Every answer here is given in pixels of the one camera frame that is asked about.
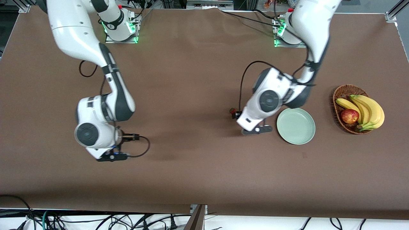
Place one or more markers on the light green round plate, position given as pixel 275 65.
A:
pixel 297 127

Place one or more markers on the orange background object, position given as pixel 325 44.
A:
pixel 268 3

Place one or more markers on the aluminium corner profile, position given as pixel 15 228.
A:
pixel 24 8
pixel 394 12

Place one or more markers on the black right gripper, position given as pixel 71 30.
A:
pixel 123 139

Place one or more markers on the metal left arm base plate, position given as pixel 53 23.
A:
pixel 281 44

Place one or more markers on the aluminium frame bar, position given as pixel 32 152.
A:
pixel 209 4

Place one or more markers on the red apple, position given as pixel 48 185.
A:
pixel 350 116

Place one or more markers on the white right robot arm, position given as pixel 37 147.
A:
pixel 76 32

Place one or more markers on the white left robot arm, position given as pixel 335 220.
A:
pixel 314 25

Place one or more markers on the aluminium profile post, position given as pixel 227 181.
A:
pixel 196 220

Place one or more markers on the yellow banana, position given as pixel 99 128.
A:
pixel 346 104
pixel 377 115
pixel 364 110

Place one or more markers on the brown wicker basket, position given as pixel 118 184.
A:
pixel 350 128

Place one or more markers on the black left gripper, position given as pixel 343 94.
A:
pixel 237 116

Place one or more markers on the brown table cover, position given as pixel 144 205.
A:
pixel 204 175

